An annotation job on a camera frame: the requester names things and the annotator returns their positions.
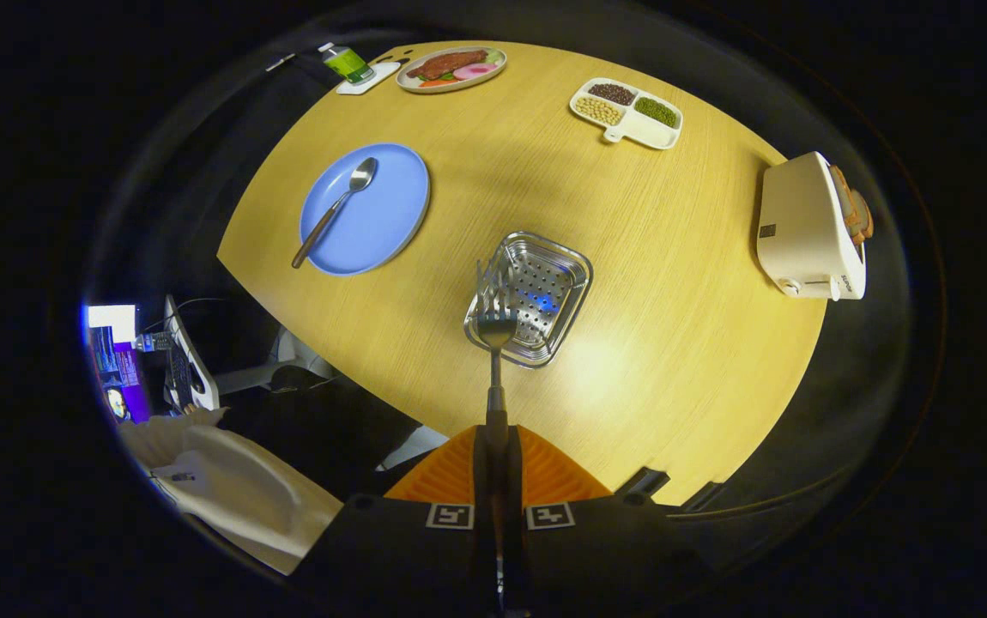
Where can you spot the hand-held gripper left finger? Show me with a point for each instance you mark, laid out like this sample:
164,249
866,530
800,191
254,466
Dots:
390,558

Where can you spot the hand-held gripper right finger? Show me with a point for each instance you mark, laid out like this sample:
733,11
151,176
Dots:
614,558

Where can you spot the person's white clothing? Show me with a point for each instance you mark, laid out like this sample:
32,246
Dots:
245,489

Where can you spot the white keyboard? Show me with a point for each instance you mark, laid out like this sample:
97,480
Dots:
193,369

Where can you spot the perforated steel tray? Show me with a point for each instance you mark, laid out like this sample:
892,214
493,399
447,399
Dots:
549,292

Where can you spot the lit computer monitor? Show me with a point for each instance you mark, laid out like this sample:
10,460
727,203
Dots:
120,369

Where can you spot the blue round plate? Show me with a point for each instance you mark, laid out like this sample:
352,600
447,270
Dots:
382,219

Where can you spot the white toaster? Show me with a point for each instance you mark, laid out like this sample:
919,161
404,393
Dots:
802,223

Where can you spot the brown toast slice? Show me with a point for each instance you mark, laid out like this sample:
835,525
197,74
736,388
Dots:
843,202
864,216

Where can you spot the white divided bean dish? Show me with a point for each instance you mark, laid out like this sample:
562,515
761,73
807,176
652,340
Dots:
644,133

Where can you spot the beige oval food plate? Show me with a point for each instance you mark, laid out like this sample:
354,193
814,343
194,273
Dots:
412,84

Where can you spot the white square coaster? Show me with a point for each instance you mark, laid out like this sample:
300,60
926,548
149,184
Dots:
378,77

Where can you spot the pink ham slice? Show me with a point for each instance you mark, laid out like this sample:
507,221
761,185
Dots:
475,71

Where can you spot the green label plastic bottle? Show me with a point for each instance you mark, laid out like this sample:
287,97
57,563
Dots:
346,63

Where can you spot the brown grilled steak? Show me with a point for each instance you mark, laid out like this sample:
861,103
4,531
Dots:
446,63

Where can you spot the silver clip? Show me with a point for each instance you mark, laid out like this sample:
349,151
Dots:
280,62

